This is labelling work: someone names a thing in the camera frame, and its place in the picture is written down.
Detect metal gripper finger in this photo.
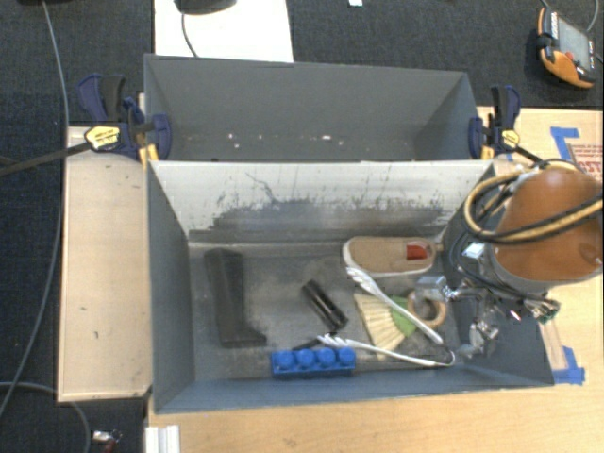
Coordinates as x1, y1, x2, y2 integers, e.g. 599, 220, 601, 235
458, 318, 501, 361
413, 275, 450, 303

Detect green flat piece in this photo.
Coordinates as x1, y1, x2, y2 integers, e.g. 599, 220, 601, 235
388, 294, 419, 337

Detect tan slip-on shoe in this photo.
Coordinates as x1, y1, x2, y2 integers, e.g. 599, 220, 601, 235
342, 235, 438, 280

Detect cream bristle brush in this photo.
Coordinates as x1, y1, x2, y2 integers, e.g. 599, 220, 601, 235
353, 292, 408, 351

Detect white plastic tongs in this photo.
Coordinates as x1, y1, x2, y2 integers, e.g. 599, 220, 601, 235
315, 265, 458, 368

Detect black cylinder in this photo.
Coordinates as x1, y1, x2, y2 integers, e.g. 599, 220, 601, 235
301, 278, 350, 330

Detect blue toy brick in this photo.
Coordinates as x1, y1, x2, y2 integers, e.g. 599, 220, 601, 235
269, 346, 357, 379

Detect grey metal bin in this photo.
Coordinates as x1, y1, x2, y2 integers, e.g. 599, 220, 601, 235
143, 53, 556, 415

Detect dark flat block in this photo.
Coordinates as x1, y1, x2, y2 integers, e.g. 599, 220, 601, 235
203, 247, 268, 349

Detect pale wood board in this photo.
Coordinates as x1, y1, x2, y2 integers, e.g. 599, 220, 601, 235
56, 125, 155, 403

